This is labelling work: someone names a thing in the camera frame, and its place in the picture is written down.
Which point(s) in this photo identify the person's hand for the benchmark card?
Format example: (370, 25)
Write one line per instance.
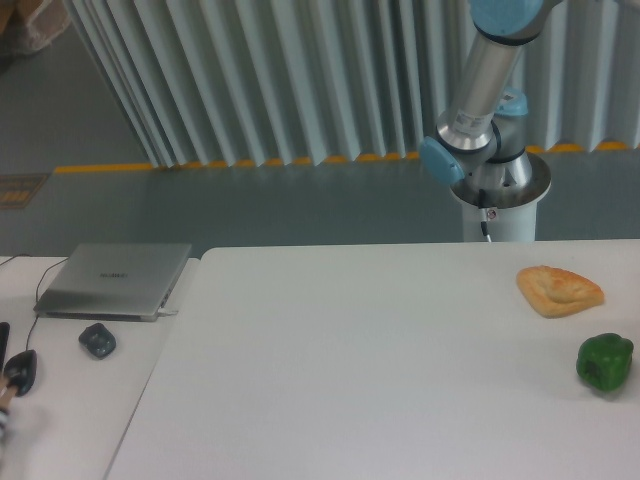
(7, 393)

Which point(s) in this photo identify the black computer mouse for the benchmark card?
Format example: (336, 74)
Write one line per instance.
(21, 370)

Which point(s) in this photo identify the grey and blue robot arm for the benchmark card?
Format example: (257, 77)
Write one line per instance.
(466, 134)

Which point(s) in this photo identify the green bell pepper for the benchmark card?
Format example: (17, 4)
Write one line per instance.
(604, 361)

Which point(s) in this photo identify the black keyboard edge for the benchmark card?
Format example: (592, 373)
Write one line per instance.
(4, 337)

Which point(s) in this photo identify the dark grey earbuds case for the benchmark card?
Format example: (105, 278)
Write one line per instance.
(98, 341)

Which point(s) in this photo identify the silver closed laptop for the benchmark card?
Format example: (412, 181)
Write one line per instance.
(125, 281)

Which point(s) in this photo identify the white usb dongle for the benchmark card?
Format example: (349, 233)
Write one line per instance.
(163, 312)

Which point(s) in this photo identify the white folding screen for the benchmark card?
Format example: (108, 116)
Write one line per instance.
(231, 82)

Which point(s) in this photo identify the golden pastry bread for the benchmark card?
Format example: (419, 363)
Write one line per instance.
(555, 293)

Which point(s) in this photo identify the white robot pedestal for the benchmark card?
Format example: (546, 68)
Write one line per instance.
(499, 201)

